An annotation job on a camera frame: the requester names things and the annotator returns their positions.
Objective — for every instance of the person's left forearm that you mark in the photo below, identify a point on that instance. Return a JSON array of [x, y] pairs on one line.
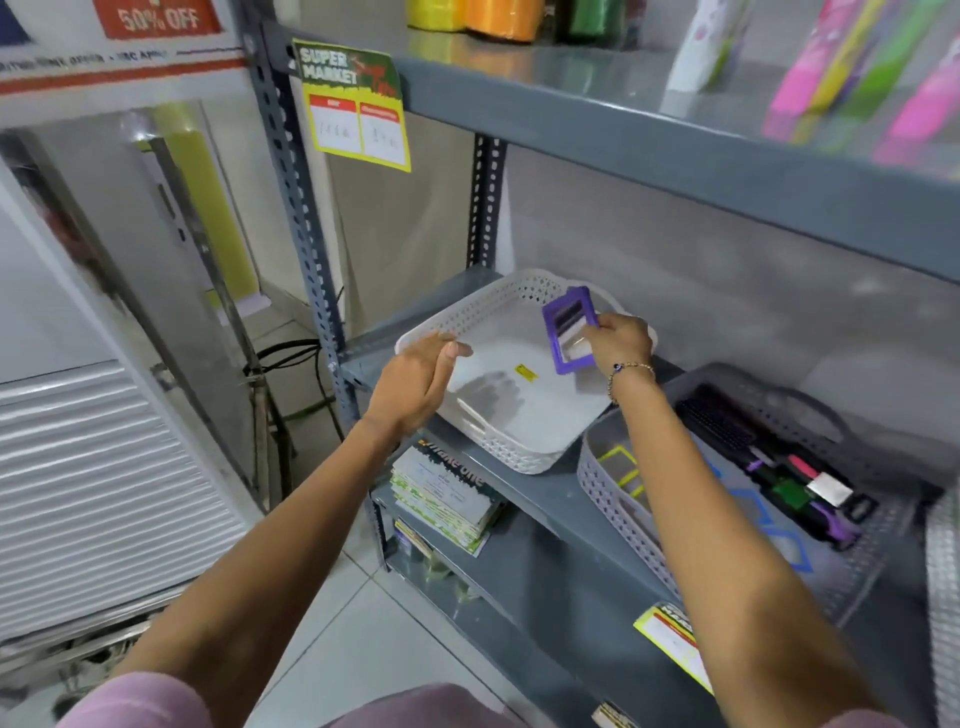
[[285, 547]]

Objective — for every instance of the person's right forearm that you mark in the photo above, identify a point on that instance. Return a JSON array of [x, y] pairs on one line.
[[720, 547]]

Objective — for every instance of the pack of pink green sticks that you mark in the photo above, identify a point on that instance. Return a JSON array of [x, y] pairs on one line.
[[862, 75]]

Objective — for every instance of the small pink item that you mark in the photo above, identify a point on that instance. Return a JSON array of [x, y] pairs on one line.
[[802, 466]]

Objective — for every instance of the white perforated plastic tray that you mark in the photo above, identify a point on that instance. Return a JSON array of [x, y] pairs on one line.
[[945, 615]]

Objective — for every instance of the red white sale poster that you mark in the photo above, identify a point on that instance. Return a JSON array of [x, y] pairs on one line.
[[112, 52]]

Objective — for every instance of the yellow green price label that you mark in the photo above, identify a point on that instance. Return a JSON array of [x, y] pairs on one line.
[[352, 112]]

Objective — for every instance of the blue framed small mirror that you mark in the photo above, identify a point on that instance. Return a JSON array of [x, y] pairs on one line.
[[791, 551]]

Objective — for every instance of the person's left thumb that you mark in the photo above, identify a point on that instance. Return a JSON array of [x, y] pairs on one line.
[[456, 349]]

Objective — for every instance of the green framed small mirror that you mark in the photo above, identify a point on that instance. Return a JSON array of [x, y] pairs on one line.
[[616, 469]]

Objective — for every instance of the white perforated plastic basket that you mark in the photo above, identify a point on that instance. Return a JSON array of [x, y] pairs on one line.
[[517, 405]]

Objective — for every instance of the small silver square item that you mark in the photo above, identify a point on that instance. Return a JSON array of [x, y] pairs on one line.
[[829, 489]]

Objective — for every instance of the stack of green label cards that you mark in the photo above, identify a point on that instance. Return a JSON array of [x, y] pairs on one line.
[[442, 495]]

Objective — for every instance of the grey metal shelf rack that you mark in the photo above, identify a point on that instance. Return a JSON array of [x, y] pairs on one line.
[[570, 127]]

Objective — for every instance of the yellow roll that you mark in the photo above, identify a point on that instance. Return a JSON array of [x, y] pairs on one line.
[[435, 13]]

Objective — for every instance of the black comb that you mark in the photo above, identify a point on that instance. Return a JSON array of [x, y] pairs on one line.
[[716, 420]]

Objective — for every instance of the purple hair clip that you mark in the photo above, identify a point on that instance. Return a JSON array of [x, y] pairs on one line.
[[836, 525]]

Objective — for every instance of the yellow red price label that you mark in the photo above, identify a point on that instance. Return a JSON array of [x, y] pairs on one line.
[[671, 637]]

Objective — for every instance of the green roll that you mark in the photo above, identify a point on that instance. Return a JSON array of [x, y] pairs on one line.
[[596, 19]]

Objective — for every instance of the white bottle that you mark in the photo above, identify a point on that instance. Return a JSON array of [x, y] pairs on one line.
[[705, 45]]

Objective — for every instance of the person's right hand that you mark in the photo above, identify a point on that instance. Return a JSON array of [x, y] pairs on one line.
[[624, 346]]

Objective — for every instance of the person's right fingers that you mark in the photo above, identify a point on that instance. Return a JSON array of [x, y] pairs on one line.
[[600, 330]]

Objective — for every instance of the purple framed small mirror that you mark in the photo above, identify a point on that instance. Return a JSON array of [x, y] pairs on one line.
[[564, 330]]

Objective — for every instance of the person's left hand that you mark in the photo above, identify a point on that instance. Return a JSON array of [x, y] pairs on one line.
[[409, 382]]

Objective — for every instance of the orange roll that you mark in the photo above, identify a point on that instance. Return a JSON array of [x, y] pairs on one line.
[[504, 19]]

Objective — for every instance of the person's pink clothing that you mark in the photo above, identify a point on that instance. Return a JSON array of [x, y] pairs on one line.
[[135, 705]]

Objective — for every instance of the grey perforated plastic basket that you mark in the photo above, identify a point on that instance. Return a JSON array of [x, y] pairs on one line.
[[862, 555]]

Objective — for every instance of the small green square item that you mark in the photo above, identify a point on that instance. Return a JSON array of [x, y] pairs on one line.
[[791, 495]]

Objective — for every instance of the small yellow shelf label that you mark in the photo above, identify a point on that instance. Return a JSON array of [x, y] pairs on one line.
[[613, 716]]

